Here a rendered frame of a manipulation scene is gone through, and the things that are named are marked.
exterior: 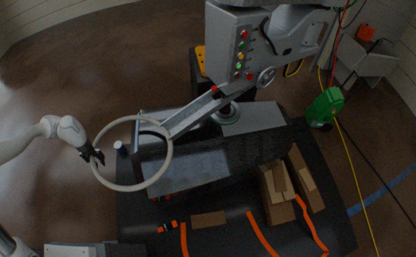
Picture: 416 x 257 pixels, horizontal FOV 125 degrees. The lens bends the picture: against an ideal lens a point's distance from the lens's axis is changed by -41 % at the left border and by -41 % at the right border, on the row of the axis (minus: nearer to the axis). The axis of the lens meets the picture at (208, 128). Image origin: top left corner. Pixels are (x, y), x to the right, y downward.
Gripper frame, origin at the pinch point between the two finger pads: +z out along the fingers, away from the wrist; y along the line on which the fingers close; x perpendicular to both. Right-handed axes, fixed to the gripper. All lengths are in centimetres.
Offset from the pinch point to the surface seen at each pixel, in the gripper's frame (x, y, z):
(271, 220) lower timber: -59, 117, 62
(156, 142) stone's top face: 5.8, 38.4, -1.0
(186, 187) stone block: -21, 51, 19
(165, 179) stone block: -13.6, 38.5, 14.3
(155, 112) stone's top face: 29, 41, -1
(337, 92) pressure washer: 28, 240, 8
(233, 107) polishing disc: 16, 93, -8
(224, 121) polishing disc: 7, 83, -7
